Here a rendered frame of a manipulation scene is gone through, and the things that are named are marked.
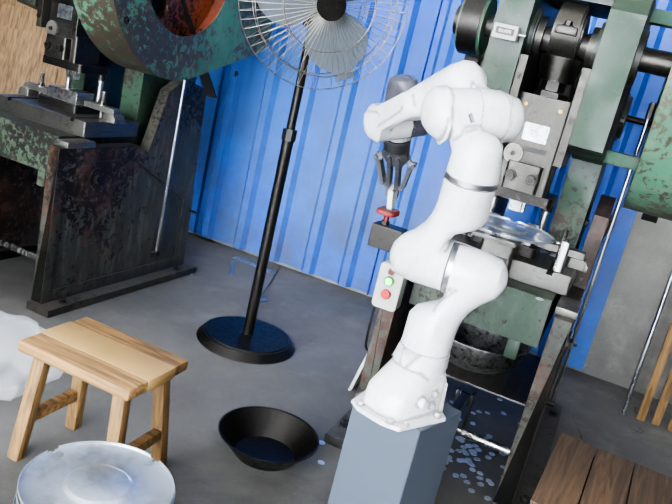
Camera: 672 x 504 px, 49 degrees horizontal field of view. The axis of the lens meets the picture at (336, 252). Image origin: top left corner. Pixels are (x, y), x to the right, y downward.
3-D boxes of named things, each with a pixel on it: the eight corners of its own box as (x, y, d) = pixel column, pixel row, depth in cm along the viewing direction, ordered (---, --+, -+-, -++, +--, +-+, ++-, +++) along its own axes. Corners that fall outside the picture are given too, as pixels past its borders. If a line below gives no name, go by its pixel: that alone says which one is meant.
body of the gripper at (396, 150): (378, 139, 204) (376, 167, 210) (406, 147, 201) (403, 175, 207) (388, 127, 209) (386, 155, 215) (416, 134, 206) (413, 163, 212)
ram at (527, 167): (541, 199, 211) (573, 97, 204) (490, 185, 216) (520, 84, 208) (548, 194, 227) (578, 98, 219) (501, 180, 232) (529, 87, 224)
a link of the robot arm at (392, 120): (469, 66, 168) (421, 101, 198) (393, 73, 164) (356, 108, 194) (477, 113, 168) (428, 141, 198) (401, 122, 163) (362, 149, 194)
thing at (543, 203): (546, 218, 217) (552, 200, 215) (481, 199, 223) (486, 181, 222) (552, 211, 231) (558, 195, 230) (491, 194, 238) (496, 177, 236)
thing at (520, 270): (566, 297, 211) (572, 277, 210) (420, 249, 226) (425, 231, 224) (575, 276, 238) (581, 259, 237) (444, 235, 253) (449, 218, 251)
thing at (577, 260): (586, 272, 220) (597, 240, 217) (530, 255, 225) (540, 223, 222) (587, 268, 225) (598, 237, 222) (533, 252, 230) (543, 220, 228)
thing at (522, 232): (559, 235, 225) (560, 233, 225) (547, 251, 199) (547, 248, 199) (469, 208, 235) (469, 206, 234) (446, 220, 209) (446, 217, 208)
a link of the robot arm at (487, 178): (505, 195, 148) (530, 109, 141) (427, 185, 144) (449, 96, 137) (472, 164, 165) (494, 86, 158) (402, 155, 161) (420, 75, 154)
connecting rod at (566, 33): (559, 126, 208) (598, 2, 199) (517, 116, 212) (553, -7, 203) (567, 125, 227) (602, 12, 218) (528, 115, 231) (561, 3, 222)
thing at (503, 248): (505, 289, 202) (519, 243, 199) (456, 273, 207) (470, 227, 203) (519, 271, 225) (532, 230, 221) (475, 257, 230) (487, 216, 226)
